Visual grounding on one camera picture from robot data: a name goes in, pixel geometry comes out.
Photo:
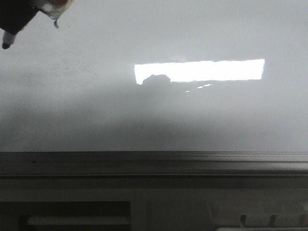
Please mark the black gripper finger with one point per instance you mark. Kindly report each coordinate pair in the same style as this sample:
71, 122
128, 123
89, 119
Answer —
16, 14

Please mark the white black whiteboard marker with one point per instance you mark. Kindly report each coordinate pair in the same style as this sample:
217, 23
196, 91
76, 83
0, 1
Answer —
52, 8

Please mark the white whiteboard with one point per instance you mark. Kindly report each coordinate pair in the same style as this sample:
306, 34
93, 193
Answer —
159, 75

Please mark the grey aluminium whiteboard frame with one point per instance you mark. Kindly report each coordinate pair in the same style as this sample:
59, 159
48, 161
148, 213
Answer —
152, 163

